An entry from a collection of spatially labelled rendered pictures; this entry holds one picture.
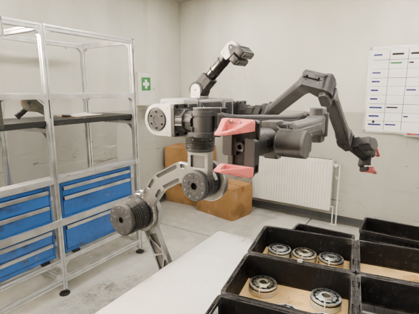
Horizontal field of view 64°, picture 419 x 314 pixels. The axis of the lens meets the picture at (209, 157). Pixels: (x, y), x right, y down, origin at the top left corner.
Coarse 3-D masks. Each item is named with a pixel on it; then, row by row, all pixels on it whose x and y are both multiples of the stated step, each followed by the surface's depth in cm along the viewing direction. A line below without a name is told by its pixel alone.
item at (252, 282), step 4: (256, 276) 129; (260, 276) 129; (264, 276) 129; (252, 280) 126; (272, 280) 127; (252, 284) 124; (256, 284) 124; (272, 284) 124; (276, 284) 124; (256, 288) 121; (260, 288) 121; (264, 288) 121; (268, 288) 121; (272, 288) 121
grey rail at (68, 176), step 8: (120, 160) 308; (128, 160) 308; (88, 168) 277; (96, 168) 277; (104, 168) 282; (112, 168) 290; (48, 176) 250; (64, 176) 251; (72, 176) 257; (80, 176) 263; (16, 184) 229; (24, 184) 229; (32, 184) 231; (40, 184) 236; (48, 184) 241; (0, 192) 214; (8, 192) 218; (16, 192) 222; (24, 192) 227
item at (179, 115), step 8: (176, 104) 123; (184, 104) 126; (176, 112) 123; (184, 112) 121; (192, 112) 121; (176, 120) 122; (184, 120) 121; (176, 128) 124; (184, 128) 122; (176, 136) 124
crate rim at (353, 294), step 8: (256, 256) 131; (264, 256) 130; (240, 264) 125; (296, 264) 125; (304, 264) 124; (336, 272) 120; (344, 272) 119; (232, 280) 114; (352, 280) 114; (224, 288) 109; (352, 288) 109; (232, 296) 105; (240, 296) 105; (352, 296) 105; (264, 304) 101; (272, 304) 101; (352, 304) 101; (304, 312) 97; (352, 312) 99
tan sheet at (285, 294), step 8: (248, 280) 132; (248, 288) 126; (280, 288) 126; (288, 288) 126; (296, 288) 126; (248, 296) 122; (280, 296) 122; (288, 296) 122; (296, 296) 122; (304, 296) 122; (296, 304) 117; (304, 304) 117; (344, 304) 117; (344, 312) 113
